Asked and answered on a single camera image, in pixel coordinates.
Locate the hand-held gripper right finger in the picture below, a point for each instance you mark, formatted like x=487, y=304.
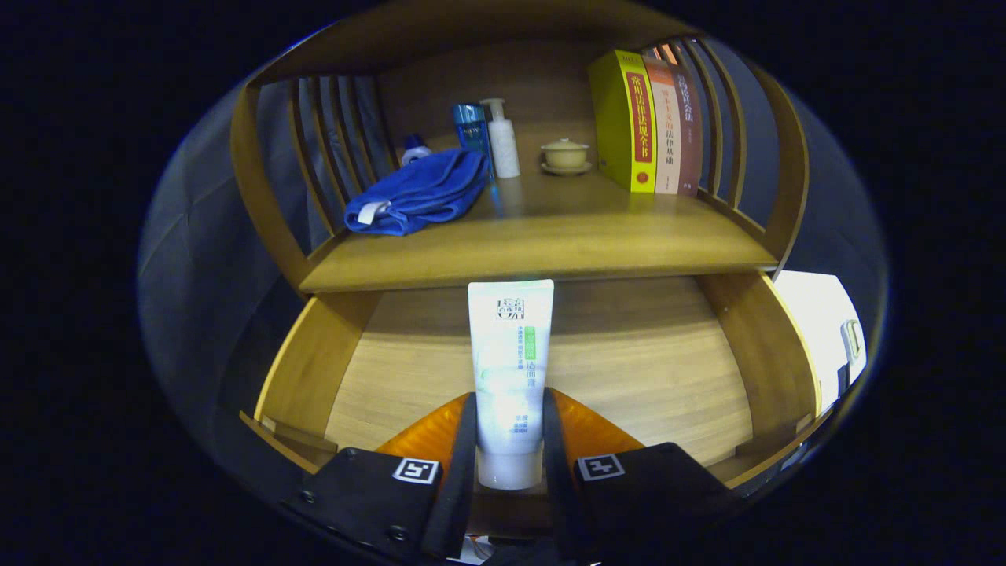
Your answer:
x=556, y=479

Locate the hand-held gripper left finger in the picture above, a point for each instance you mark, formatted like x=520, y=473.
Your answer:
x=464, y=479

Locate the white facial cleanser tube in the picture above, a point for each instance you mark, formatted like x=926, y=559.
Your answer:
x=511, y=354

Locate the wooden drawer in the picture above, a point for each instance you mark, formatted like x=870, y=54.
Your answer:
x=644, y=369

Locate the wooden countertop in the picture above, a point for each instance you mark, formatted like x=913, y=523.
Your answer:
x=566, y=236

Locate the white side cabinet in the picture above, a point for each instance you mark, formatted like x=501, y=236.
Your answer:
x=817, y=322

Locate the wooden cabinet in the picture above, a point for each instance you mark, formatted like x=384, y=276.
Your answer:
x=259, y=181

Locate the blue folded towel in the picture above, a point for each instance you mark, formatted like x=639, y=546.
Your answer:
x=420, y=192

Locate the beige lidded teacup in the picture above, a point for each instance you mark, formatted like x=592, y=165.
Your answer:
x=566, y=156

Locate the small blue-capped white bottle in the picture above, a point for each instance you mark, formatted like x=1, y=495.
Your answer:
x=415, y=149

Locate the white pump bottle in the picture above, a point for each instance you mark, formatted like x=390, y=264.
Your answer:
x=503, y=145

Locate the clear blue bottle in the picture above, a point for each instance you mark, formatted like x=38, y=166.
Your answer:
x=470, y=130

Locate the black backdrop cloth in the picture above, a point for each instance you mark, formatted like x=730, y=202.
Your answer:
x=189, y=259

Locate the yellow book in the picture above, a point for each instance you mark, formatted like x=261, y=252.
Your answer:
x=617, y=118

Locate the beige orange book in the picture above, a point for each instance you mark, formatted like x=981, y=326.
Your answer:
x=664, y=126

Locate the brown book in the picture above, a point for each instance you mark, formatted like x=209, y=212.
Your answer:
x=689, y=134

